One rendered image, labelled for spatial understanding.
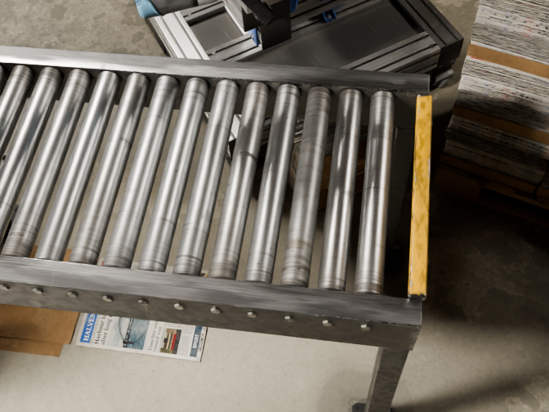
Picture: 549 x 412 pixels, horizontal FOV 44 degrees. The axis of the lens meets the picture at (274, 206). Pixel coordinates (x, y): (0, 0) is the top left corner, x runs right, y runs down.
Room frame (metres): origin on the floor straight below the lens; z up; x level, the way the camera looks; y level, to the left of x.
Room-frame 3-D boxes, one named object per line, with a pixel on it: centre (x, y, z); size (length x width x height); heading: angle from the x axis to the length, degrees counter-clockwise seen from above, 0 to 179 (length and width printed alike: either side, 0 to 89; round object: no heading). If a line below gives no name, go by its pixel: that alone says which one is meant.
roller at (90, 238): (0.80, 0.31, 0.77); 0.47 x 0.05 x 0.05; 167
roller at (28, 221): (0.83, 0.44, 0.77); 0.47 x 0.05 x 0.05; 167
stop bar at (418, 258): (0.65, -0.27, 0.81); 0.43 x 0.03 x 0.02; 167
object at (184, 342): (0.83, 0.40, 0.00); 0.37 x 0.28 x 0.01; 77
